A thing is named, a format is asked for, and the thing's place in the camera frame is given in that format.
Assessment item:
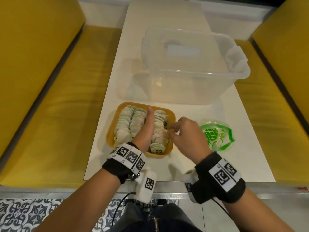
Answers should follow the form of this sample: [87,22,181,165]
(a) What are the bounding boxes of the person's right hand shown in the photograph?
[168,116,213,165]

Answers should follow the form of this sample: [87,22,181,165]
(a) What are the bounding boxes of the black left camera cable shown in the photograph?
[103,192,137,232]

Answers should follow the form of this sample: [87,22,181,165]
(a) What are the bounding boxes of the yellow plastic tray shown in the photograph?
[106,102,176,158]

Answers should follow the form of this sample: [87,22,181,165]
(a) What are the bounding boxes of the black left wristband with markers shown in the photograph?
[102,142,147,184]

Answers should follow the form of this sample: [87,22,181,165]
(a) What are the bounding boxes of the green printed plastic wrapper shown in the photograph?
[199,119,236,152]

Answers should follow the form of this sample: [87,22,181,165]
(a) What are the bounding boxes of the clear plastic storage container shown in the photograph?
[141,27,251,105]

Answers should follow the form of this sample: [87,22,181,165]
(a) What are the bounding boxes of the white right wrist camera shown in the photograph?
[183,169,201,203]

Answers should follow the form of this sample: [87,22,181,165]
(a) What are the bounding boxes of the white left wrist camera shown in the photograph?
[131,170,157,204]

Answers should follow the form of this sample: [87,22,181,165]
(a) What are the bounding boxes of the person's dark trousers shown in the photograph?
[106,199,206,232]

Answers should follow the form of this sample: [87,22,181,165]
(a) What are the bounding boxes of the rows of tea bags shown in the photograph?
[113,105,172,154]

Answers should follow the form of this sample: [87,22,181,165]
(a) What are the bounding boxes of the black right camera cable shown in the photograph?
[212,197,232,219]

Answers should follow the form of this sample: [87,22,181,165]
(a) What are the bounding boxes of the yellow upholstered bench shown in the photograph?
[0,0,123,186]
[235,0,309,184]

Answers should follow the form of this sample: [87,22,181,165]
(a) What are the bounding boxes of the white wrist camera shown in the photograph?
[131,170,157,204]
[183,169,201,203]

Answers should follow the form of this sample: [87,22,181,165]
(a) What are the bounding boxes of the black right wristband with markers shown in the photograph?
[194,152,246,204]

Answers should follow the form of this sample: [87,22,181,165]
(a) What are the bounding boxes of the person's left hand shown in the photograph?
[131,106,155,154]

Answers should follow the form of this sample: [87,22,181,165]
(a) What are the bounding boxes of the person's left forearm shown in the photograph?
[40,167,121,232]

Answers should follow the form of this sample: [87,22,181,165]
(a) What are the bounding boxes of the black camera cable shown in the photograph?
[212,197,232,219]
[103,192,137,232]

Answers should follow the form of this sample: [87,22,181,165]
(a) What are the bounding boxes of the black wristband with markers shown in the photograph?
[102,142,147,184]
[194,152,246,204]

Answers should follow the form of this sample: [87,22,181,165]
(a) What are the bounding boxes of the person's right forearm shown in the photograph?
[221,187,296,232]

